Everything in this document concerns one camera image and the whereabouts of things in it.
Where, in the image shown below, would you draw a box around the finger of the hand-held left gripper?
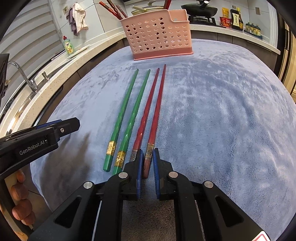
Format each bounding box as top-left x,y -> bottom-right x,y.
54,117 -> 81,141
32,119 -> 70,131

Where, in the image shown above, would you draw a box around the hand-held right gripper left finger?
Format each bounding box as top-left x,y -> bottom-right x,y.
28,149 -> 144,241

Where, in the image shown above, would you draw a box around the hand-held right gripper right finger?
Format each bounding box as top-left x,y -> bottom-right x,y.
153,148 -> 265,241

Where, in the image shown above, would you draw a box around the green chopstick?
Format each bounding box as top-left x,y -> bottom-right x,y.
103,69 -> 139,172
112,69 -> 151,176

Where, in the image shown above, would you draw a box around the dark red chopstick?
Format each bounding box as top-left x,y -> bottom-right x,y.
142,64 -> 167,179
130,68 -> 160,163

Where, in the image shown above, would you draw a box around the bright red chopstick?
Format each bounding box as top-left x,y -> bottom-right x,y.
106,0 -> 125,19
99,2 -> 122,20

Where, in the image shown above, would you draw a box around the pink perforated utensil holder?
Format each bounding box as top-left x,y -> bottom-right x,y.
120,9 -> 194,61

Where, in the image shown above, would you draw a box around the brown chopstick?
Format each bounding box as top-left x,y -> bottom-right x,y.
116,5 -> 128,18

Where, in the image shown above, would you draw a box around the person's left hand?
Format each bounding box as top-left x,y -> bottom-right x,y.
10,170 -> 36,226

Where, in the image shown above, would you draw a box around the chrome kitchen faucet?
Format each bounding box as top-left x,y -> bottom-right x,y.
8,61 -> 38,93

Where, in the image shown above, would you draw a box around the steel kitchen sink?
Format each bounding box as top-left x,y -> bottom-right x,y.
0,91 -> 31,122

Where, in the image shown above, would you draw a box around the white stone kitchen counter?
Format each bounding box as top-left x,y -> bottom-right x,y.
0,22 -> 281,142

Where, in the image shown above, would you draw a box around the green dish soap bottle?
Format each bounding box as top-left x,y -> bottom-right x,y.
63,35 -> 75,55

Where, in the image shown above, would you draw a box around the blue fleece blanket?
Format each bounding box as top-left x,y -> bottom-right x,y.
30,38 -> 296,241

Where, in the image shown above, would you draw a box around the white window blinds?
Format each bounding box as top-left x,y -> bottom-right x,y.
0,0 -> 70,109

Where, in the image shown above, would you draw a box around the purple hanging cloth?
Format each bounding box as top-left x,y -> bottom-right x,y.
66,7 -> 79,36

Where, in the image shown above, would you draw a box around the pale pink hanging cloth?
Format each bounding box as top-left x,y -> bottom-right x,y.
72,3 -> 89,33

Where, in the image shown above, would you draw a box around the beige wok with lid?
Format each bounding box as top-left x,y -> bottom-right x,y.
131,0 -> 166,16

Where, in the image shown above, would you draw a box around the black gas stove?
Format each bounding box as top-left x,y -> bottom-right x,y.
188,15 -> 218,26

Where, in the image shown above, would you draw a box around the red food cup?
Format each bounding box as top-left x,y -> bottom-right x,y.
219,16 -> 232,28

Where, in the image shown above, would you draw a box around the black framed glass door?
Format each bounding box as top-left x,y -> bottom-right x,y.
277,14 -> 296,102

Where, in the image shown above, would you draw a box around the black wok with lid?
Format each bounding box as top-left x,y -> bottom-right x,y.
181,0 -> 218,16

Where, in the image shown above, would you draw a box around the dark soy sauce bottle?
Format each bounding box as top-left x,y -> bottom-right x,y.
230,7 -> 244,30

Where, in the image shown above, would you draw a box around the rack of small seasoning jars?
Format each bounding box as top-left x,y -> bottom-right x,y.
245,22 -> 262,36

